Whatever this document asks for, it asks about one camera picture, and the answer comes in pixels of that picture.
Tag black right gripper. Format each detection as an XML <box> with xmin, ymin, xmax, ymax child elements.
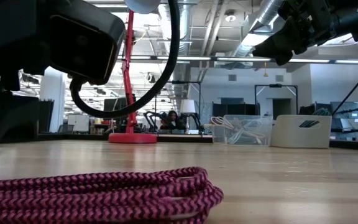
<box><xmin>252</xmin><ymin>0</ymin><xmax>341</xmax><ymax>67</ymax></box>

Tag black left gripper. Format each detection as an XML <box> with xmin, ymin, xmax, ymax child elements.
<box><xmin>0</xmin><ymin>0</ymin><xmax>54</xmax><ymax>166</ymax></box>

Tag cream white USB cable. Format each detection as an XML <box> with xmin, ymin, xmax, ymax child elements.
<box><xmin>206</xmin><ymin>116</ymin><xmax>265</xmax><ymax>146</ymax></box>

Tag round ceiling sensor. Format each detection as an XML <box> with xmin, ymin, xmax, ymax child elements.
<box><xmin>224</xmin><ymin>10</ymin><xmax>237</xmax><ymax>23</ymax></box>

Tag black background cabinets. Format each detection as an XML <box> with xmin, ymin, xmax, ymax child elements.
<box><xmin>212</xmin><ymin>97</ymin><xmax>261</xmax><ymax>118</ymax></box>

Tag clear plastic bin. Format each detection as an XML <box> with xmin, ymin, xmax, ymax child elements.
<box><xmin>210</xmin><ymin>114</ymin><xmax>274</xmax><ymax>147</ymax></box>

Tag white building column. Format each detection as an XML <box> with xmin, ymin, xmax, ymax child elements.
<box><xmin>39</xmin><ymin>66</ymin><xmax>67</xmax><ymax>134</ymax></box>

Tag long ceiling light strip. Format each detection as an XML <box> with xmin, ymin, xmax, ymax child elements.
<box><xmin>116</xmin><ymin>54</ymin><xmax>358</xmax><ymax>65</ymax></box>

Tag black room partition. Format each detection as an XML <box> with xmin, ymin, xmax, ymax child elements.
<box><xmin>38</xmin><ymin>99</ymin><xmax>55</xmax><ymax>134</ymax></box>

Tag grey background monitor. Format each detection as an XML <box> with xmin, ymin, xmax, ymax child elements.
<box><xmin>330</xmin><ymin>101</ymin><xmax>358</xmax><ymax>121</ymax></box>

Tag white plastic bin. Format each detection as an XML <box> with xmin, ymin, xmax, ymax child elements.
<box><xmin>270</xmin><ymin>114</ymin><xmax>333</xmax><ymax>149</ymax></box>

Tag white board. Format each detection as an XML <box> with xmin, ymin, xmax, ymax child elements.
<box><xmin>67</xmin><ymin>114</ymin><xmax>91</xmax><ymax>133</ymax></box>

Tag white shade table lamp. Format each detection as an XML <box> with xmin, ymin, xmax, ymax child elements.
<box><xmin>179</xmin><ymin>99</ymin><xmax>196</xmax><ymax>132</ymax></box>

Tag dark background monitors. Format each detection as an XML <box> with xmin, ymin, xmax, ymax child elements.
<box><xmin>103</xmin><ymin>96</ymin><xmax>139</xmax><ymax>126</ymax></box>

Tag person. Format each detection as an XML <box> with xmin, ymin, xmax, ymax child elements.
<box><xmin>159</xmin><ymin>110</ymin><xmax>180</xmax><ymax>131</ymax></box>

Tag black background robot arms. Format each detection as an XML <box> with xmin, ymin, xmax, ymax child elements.
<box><xmin>142</xmin><ymin>110</ymin><xmax>205</xmax><ymax>134</ymax></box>

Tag red desk lamp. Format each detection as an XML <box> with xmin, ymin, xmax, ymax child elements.
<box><xmin>108</xmin><ymin>0</ymin><xmax>162</xmax><ymax>145</ymax></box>

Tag black background station frame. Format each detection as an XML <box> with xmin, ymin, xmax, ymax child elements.
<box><xmin>254</xmin><ymin>83</ymin><xmax>299</xmax><ymax>116</ymax></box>
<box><xmin>154</xmin><ymin>80</ymin><xmax>203</xmax><ymax>122</ymax></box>

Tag silver smooth ceiling duct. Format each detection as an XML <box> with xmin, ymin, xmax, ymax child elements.
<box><xmin>231</xmin><ymin>0</ymin><xmax>291</xmax><ymax>60</ymax></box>

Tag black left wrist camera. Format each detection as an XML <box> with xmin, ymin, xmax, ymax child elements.
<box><xmin>48</xmin><ymin>0</ymin><xmax>127</xmax><ymax>86</ymax></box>

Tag silver ribbed ceiling duct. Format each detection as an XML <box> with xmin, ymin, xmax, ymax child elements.
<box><xmin>157</xmin><ymin>0</ymin><xmax>193</xmax><ymax>110</ymax></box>

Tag magenta black braided cable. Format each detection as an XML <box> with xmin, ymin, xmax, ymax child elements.
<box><xmin>0</xmin><ymin>166</ymin><xmax>224</xmax><ymax>224</ymax></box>

